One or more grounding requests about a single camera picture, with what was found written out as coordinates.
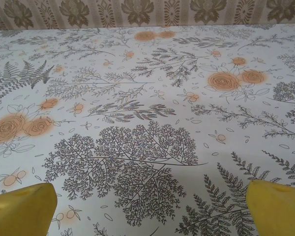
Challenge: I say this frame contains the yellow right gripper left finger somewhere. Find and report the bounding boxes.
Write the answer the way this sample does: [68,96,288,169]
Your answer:
[0,182,58,236]

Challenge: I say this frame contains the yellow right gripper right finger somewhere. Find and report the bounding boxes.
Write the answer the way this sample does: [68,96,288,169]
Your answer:
[246,179,295,236]

